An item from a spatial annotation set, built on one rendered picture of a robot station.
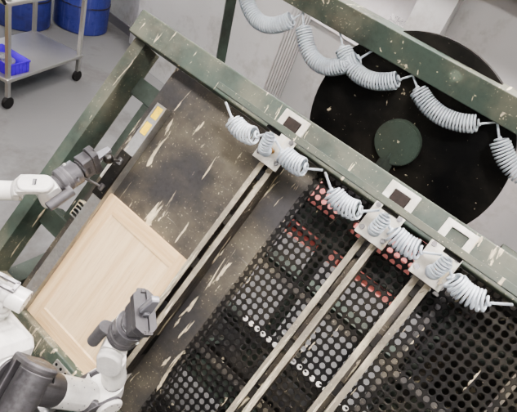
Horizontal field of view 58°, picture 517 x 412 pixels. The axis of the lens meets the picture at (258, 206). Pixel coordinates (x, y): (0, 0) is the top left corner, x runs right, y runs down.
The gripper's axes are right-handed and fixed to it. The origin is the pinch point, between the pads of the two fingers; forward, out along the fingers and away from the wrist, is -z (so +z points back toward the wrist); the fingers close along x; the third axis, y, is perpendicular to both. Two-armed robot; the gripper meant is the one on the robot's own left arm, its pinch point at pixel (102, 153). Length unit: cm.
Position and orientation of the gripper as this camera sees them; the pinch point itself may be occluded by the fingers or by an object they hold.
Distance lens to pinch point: 175.0
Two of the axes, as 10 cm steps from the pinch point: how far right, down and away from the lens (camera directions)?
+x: -0.7, 5.6, 8.3
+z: -6.6, 5.9, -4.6
